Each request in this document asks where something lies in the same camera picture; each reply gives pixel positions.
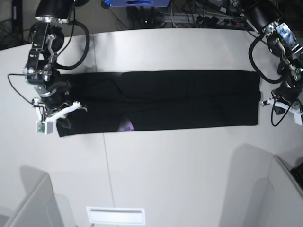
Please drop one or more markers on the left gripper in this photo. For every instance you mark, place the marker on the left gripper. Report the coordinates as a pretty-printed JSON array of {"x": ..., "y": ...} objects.
[{"x": 288, "y": 91}]

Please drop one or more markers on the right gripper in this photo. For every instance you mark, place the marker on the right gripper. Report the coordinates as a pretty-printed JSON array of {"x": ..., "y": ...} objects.
[{"x": 54, "y": 95}]

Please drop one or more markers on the black T-shirt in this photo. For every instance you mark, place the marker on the black T-shirt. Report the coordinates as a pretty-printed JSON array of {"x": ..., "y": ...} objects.
[{"x": 161, "y": 100}]

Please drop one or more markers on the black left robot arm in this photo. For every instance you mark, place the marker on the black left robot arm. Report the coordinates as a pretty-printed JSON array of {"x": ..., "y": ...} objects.
[{"x": 265, "y": 18}]

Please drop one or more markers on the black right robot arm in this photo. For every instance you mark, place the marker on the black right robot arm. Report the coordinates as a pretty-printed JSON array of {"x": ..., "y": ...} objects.
[{"x": 42, "y": 68}]

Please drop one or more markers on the black keyboard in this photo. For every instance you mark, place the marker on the black keyboard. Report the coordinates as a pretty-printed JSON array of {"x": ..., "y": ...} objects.
[{"x": 297, "y": 173}]

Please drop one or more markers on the blue box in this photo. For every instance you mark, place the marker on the blue box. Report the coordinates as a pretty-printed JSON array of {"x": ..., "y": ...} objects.
[{"x": 148, "y": 3}]

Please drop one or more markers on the white partition panel right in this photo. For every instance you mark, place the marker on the white partition panel right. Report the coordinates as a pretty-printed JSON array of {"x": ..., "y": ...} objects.
[{"x": 278, "y": 198}]

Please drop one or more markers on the white partition panel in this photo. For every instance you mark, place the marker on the white partition panel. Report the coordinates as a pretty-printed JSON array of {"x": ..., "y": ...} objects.
[
  {"x": 39, "y": 207},
  {"x": 278, "y": 198}
]

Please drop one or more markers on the white partition panel left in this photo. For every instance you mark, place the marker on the white partition panel left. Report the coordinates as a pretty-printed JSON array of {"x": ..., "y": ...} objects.
[{"x": 39, "y": 207}]

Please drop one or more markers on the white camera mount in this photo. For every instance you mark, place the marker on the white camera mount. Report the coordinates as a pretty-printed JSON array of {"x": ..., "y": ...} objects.
[
  {"x": 296, "y": 108},
  {"x": 47, "y": 116}
]

